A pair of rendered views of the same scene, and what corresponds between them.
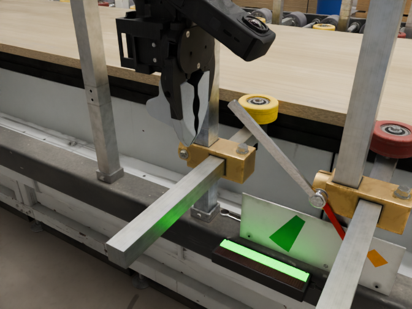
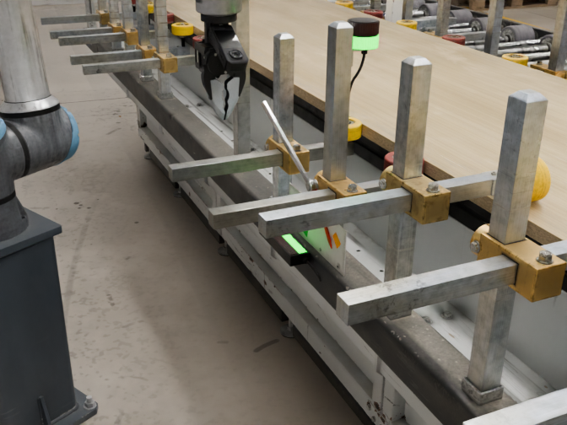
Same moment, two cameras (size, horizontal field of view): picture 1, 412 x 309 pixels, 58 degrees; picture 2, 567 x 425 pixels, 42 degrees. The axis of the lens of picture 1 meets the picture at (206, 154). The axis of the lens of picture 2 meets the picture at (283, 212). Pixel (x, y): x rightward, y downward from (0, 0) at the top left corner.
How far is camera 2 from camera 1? 1.17 m
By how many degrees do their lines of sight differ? 31
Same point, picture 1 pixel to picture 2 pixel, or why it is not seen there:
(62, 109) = (255, 115)
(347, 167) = (326, 164)
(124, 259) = (172, 174)
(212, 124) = (283, 126)
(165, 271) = (304, 314)
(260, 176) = not seen: hidden behind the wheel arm
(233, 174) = (285, 166)
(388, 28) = (332, 68)
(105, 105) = (243, 104)
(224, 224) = not seen: hidden behind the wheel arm
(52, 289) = (206, 304)
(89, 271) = (247, 303)
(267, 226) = not seen: hidden behind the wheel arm
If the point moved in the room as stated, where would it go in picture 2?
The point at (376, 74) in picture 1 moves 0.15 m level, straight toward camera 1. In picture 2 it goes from (331, 97) to (261, 108)
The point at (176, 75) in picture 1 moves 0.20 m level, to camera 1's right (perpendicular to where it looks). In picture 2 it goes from (207, 74) to (291, 90)
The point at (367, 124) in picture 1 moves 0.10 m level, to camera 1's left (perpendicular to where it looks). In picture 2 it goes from (331, 131) to (288, 121)
